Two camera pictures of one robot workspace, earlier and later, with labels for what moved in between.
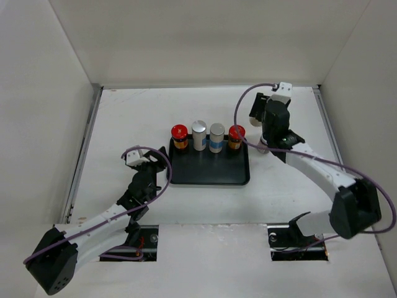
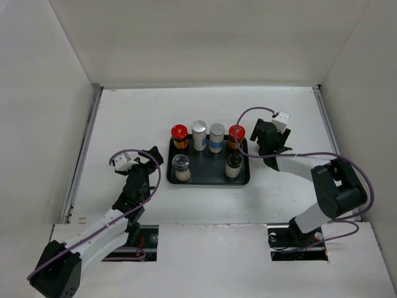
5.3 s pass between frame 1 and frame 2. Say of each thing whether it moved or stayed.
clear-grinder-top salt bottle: moved
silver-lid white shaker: stayed
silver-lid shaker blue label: stayed
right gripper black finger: moved
